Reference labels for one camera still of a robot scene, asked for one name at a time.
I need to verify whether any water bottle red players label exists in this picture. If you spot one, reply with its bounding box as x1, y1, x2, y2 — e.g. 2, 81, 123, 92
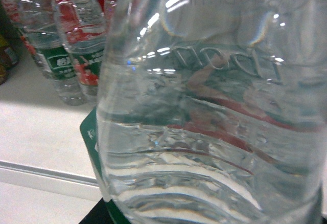
52, 0, 106, 106

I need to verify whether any water bottle far left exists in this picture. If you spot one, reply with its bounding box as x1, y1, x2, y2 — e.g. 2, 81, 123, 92
1, 0, 21, 28

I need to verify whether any water bottle barcode label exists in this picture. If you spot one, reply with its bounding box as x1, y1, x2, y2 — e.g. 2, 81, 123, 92
15, 0, 86, 106

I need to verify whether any white metal shelf board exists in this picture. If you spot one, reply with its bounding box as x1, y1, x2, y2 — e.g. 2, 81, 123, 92
0, 43, 103, 201

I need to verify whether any yellow lemon tea bottle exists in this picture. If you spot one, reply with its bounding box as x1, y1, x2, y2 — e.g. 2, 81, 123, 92
0, 35, 19, 70

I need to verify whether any water bottle green label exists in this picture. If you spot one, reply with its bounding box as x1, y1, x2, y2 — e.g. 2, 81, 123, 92
92, 0, 326, 223

